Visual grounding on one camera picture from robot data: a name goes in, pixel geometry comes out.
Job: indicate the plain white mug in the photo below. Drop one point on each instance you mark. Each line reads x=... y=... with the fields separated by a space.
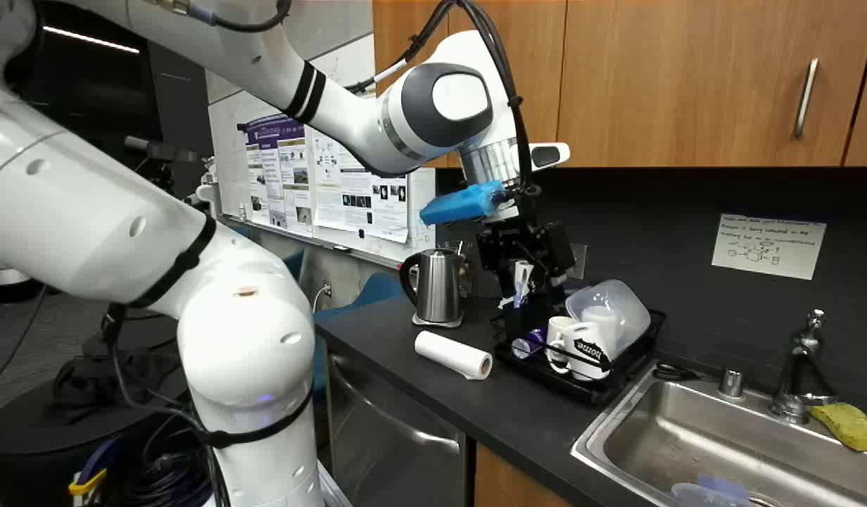
x=558 y=340

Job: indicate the stainless steel sink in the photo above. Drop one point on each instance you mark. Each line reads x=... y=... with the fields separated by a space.
x=696 y=441

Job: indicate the stainless steel electric kettle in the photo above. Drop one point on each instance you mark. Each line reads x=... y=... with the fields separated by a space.
x=438 y=286

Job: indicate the clear plastic container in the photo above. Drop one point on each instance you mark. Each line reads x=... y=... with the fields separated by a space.
x=627 y=307

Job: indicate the purple cup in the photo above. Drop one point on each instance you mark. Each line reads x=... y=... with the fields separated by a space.
x=527 y=344

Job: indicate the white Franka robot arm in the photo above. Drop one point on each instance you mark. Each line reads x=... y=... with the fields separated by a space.
x=78 y=206

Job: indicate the blue item in sink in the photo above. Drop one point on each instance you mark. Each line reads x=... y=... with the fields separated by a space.
x=711 y=490

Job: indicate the wooden base cabinet door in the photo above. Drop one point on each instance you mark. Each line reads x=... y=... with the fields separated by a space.
x=507 y=482

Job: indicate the white wall switch plate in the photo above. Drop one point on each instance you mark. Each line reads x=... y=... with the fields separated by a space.
x=580 y=259

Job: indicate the white mug with black print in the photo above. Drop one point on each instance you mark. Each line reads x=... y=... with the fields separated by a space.
x=591 y=350

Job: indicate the black dish rack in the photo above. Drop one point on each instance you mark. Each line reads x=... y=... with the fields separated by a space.
x=603 y=386

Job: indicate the black round pedestal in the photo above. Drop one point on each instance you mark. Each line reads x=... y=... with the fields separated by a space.
x=30 y=452

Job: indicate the glass pour-over coffee maker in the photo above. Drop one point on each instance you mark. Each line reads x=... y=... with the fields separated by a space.
x=465 y=271

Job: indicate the chrome sink fitting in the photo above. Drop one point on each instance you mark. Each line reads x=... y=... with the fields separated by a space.
x=729 y=385

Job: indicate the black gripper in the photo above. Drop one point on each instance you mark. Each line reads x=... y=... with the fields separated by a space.
x=521 y=228

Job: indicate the purple header poster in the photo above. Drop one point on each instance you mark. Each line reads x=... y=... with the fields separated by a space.
x=280 y=171

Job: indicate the yellow sponge cloth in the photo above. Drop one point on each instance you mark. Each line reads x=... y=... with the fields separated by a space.
x=850 y=426

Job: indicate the white paper towel roll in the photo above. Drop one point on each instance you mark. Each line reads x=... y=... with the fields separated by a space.
x=452 y=357

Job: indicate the whiteboard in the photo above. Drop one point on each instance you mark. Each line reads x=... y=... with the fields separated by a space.
x=233 y=171

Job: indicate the stainless steel dishwasher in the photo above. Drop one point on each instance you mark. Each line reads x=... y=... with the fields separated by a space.
x=387 y=441

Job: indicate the chrome faucet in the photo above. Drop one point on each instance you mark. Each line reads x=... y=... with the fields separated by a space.
x=801 y=366

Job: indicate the white paper note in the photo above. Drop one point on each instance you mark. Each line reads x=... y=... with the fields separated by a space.
x=766 y=245

